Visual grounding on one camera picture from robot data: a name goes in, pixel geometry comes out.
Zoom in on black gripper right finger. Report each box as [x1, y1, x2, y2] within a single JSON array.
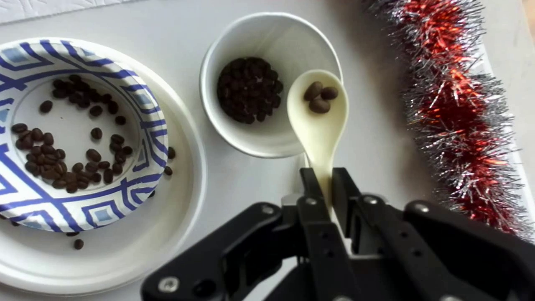
[[333, 166, 535, 301]]

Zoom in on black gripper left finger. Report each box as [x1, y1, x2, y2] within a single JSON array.
[[141, 166, 358, 301]]

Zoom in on white plastic spoon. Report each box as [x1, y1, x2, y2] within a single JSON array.
[[286, 69, 351, 221]]

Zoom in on patterned paper coffee cup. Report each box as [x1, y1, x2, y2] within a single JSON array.
[[199, 12, 345, 160]]

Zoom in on blue patterned paper bowl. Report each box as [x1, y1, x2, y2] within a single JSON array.
[[0, 37, 171, 235]]

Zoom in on white paper plate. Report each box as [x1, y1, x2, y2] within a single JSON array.
[[0, 37, 208, 297]]

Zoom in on red silver tinsel garland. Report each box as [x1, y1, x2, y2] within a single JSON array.
[[365, 0, 532, 240]]

